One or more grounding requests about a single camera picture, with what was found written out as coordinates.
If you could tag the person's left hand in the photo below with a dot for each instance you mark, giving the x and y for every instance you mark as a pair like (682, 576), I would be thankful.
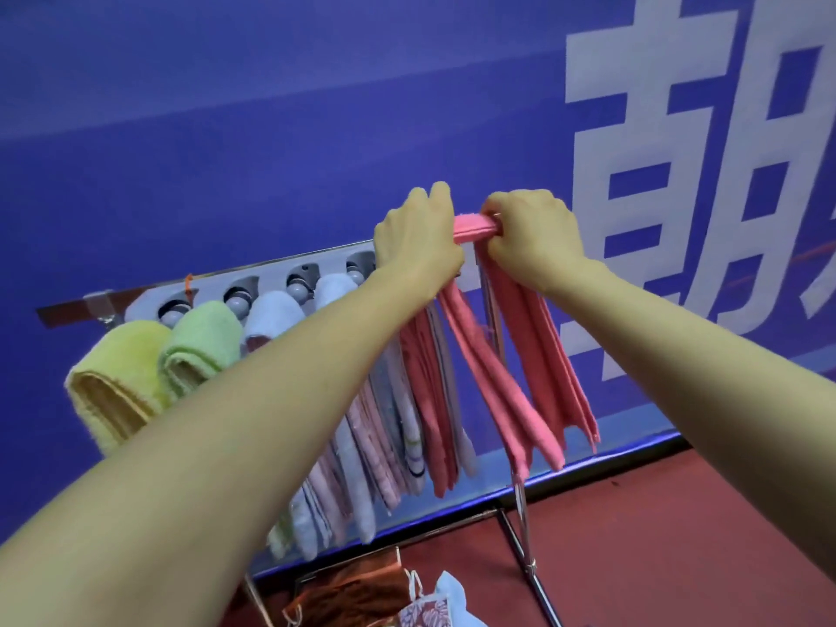
(418, 248)

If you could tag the orange zip tie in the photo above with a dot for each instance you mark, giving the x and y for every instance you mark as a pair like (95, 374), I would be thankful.
(190, 288)

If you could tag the white striped towel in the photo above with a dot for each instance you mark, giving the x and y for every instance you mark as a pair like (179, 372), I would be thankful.
(405, 430)

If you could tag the floral print cloth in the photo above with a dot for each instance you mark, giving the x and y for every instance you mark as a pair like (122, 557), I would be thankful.
(428, 613)

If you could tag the yellow towel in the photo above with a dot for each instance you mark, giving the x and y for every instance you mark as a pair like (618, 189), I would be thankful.
(114, 378)

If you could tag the person's left fingers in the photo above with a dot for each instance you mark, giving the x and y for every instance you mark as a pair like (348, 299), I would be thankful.
(436, 201)

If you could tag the pink checked towel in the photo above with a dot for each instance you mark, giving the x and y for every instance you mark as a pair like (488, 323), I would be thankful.
(375, 443)

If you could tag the grey white towel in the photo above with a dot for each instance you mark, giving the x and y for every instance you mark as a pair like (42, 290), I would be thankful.
(465, 450)

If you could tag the brown tape strip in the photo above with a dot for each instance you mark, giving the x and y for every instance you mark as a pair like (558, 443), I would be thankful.
(65, 314)

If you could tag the person's left forearm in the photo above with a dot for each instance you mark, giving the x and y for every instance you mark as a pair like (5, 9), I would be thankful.
(215, 443)

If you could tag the person's right fingers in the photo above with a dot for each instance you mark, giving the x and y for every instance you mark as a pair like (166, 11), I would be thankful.
(494, 208)

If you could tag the clear plastic hook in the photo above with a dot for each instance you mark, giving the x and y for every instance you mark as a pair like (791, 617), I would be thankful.
(101, 308)

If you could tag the blue banner white characters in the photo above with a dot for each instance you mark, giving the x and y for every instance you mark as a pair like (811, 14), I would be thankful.
(274, 137)

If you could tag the grey towel holder bar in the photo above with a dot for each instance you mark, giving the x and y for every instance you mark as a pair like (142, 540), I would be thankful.
(209, 292)

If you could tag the green towel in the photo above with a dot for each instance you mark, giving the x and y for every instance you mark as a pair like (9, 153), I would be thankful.
(199, 346)

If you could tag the lavender towel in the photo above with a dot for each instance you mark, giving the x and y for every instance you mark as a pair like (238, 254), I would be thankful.
(356, 476)

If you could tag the person's right forearm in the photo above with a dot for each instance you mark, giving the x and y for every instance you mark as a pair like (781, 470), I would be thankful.
(705, 385)

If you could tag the coral towel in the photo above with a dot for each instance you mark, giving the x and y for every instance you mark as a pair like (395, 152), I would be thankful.
(428, 398)

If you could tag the chrome rack frame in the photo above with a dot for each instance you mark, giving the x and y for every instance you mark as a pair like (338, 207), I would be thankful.
(522, 528)

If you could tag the orange brown cloth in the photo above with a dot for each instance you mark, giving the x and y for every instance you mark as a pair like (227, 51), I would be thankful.
(352, 597)

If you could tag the light blue cloth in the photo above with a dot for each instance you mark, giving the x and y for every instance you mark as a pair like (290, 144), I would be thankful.
(460, 597)

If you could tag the person's right hand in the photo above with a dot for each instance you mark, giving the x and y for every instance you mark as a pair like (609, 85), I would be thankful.
(539, 238)

